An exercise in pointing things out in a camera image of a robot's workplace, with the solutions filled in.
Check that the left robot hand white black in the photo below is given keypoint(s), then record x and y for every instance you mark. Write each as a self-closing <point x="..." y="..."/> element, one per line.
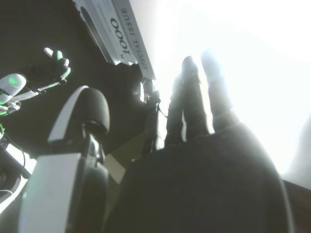
<point x="194" y="189"/>

